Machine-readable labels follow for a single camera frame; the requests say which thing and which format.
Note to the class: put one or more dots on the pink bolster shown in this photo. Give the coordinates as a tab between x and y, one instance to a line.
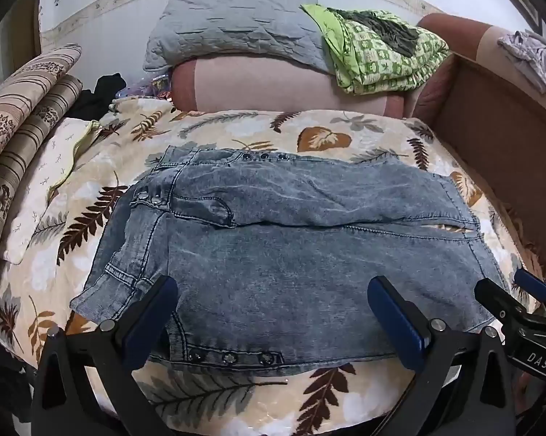
254	86

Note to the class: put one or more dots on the grey quilted pillow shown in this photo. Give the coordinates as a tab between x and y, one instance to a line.
236	22

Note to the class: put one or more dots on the lavender cloth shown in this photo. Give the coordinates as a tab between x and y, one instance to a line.
531	57

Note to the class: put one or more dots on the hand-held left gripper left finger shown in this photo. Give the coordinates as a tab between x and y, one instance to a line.
152	322

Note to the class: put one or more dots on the dark green cloth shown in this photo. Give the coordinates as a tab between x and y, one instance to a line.
386	27

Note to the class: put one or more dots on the leaf print blanket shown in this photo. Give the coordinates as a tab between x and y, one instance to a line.
254	122

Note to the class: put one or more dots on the striped beige cushion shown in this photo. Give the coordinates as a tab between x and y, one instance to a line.
23	163
23	95

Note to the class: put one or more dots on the green patterned cloth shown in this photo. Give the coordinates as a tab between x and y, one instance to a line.
382	68

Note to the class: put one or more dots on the white patterned pillow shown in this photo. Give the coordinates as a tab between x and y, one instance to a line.
50	181

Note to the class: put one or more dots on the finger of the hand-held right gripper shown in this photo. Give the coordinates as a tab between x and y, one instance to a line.
531	284
500	299

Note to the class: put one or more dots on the blue denim pants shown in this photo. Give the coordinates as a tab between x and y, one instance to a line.
277	254

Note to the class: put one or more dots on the pink tan cushion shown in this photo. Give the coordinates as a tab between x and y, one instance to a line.
459	32

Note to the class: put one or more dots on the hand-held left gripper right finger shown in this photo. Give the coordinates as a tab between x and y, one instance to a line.
397	327

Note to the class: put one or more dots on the colourful plastic bag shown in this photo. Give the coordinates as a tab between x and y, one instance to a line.
154	85

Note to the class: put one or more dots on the black cloth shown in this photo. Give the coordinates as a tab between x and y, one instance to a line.
95	100

